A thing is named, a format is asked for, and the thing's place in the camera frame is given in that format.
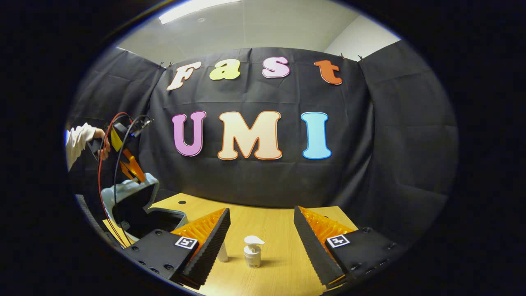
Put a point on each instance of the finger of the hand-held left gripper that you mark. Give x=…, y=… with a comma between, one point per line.
x=137, y=170
x=127, y=169

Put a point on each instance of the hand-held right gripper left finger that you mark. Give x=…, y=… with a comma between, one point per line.
x=210, y=255

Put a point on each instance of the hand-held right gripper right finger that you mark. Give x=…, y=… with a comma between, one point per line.
x=312, y=255

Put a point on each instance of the white squeeze tube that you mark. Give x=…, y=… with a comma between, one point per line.
x=223, y=255

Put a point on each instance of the light blue suitcase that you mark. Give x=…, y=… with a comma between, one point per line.
x=123, y=191

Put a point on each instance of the white pump bottle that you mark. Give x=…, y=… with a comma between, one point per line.
x=252, y=257

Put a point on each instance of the ceiling light panel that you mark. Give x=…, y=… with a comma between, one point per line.
x=193, y=9

